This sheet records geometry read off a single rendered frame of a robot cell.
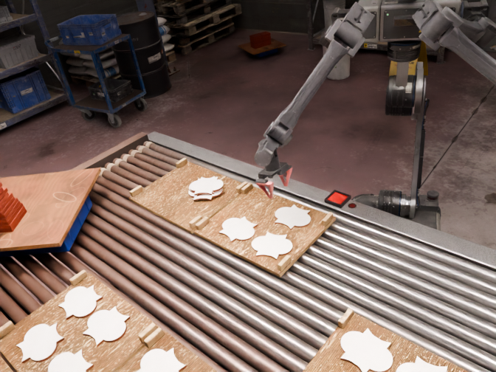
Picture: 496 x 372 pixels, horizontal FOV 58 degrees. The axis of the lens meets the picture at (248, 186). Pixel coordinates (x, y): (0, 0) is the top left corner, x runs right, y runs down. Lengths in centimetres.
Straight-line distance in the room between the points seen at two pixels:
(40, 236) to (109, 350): 56
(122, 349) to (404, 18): 156
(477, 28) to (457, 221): 169
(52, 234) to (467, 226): 247
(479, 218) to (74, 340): 259
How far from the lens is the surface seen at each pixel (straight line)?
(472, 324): 144
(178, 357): 135
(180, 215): 182
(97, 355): 144
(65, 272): 178
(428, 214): 287
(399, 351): 131
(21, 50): 582
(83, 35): 495
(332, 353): 129
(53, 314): 162
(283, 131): 153
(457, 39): 153
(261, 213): 174
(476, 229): 320
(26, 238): 182
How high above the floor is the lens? 200
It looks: 34 degrees down
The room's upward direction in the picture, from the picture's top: 9 degrees counter-clockwise
